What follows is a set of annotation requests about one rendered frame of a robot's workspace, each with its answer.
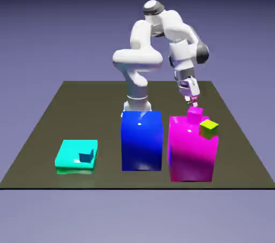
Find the small yellow-green cube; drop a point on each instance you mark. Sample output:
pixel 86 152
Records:
pixel 208 129

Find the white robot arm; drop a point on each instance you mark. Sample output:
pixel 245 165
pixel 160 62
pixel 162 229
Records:
pixel 137 58

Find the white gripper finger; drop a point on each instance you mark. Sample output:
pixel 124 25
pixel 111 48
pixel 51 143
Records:
pixel 187 99
pixel 195 101

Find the small blue cube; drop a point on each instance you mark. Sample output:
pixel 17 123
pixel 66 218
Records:
pixel 86 157

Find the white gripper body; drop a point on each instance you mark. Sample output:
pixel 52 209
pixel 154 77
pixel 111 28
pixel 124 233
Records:
pixel 190 88

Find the large blue box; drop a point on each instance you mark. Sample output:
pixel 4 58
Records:
pixel 141 139

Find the large magenta box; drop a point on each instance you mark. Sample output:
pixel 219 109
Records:
pixel 191 152

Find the large cyan box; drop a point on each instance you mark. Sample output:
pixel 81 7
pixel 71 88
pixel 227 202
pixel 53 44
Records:
pixel 75 157

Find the small magenta cube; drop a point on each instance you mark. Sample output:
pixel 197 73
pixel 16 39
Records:
pixel 194 114

